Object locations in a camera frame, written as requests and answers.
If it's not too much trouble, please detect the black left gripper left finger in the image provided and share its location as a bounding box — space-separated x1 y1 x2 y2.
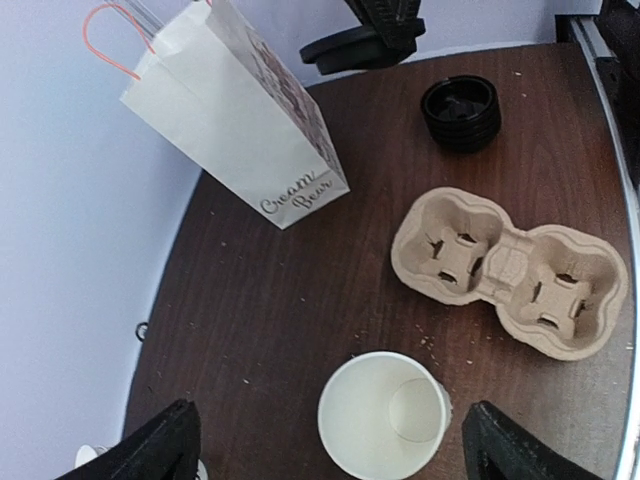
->
59 399 201 480

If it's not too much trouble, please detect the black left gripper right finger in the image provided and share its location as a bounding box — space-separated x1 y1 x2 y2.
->
462 401 600 480

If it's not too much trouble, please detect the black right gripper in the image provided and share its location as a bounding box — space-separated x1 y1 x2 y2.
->
345 0 425 53

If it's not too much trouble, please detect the black coffee cup lid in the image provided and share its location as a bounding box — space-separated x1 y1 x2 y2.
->
299 26 417 75

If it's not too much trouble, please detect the white paper coffee cup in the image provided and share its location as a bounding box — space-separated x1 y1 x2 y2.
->
317 351 453 479

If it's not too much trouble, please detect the brown pulp cup carrier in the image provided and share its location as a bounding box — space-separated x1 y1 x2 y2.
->
391 187 629 361

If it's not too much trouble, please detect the white paper takeout bag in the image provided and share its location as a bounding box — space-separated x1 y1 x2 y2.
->
120 1 350 229

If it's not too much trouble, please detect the stack of white paper cups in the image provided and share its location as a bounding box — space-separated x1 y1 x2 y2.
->
74 444 209 480

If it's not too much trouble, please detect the stack of black lids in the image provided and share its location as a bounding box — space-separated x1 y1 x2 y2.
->
420 75 502 153

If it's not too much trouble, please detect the aluminium front table rail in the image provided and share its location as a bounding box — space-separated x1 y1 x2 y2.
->
569 15 639 479

